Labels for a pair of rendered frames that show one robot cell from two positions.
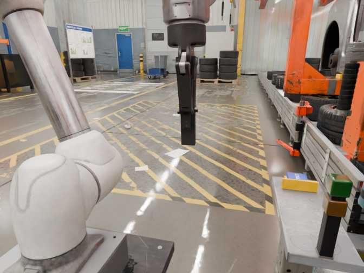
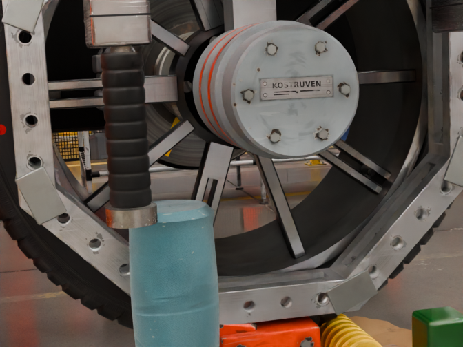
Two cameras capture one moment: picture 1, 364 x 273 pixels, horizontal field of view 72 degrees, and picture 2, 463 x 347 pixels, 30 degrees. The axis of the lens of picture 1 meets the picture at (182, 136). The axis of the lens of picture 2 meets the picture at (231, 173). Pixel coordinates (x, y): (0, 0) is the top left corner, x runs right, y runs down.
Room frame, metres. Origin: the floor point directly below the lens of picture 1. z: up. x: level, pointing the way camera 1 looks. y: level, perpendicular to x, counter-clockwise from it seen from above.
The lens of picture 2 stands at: (0.97, 0.22, 0.89)
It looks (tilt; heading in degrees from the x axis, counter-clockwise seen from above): 8 degrees down; 244
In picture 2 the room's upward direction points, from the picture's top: 3 degrees counter-clockwise
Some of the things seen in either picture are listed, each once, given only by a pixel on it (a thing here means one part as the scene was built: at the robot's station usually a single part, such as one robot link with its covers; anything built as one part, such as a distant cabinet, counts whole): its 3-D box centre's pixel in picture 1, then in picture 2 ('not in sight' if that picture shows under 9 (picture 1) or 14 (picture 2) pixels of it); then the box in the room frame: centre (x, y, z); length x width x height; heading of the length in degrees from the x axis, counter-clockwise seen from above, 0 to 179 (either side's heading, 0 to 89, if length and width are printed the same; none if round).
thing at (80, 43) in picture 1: (82, 54); not in sight; (8.99, 3.40, 0.98); 1.50 x 0.50 x 1.95; 166
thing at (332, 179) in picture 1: (338, 185); (441, 335); (0.50, -0.35, 0.64); 0.04 x 0.04 x 0.04; 76
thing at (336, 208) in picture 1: (334, 205); not in sight; (0.50, -0.35, 0.59); 0.04 x 0.04 x 0.04; 76
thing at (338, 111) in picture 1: (347, 88); (126, 133); (0.72, -0.48, 0.83); 0.04 x 0.04 x 0.16
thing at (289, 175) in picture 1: (297, 179); not in sight; (0.85, -0.44, 0.47); 0.07 x 0.07 x 0.02; 76
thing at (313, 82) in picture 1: (326, 77); not in sight; (2.76, -1.56, 0.69); 0.52 x 0.17 x 0.35; 76
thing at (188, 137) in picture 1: (188, 129); not in sight; (0.51, -0.01, 0.77); 0.03 x 0.01 x 0.07; 80
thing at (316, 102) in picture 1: (332, 106); not in sight; (2.70, -1.65, 0.39); 0.66 x 0.66 x 0.24
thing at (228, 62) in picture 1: (218, 66); not in sight; (9.15, -1.28, 0.55); 1.40 x 0.80 x 1.09; 74
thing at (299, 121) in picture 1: (298, 129); not in sight; (2.11, -1.03, 0.30); 0.09 x 0.05 x 0.50; 166
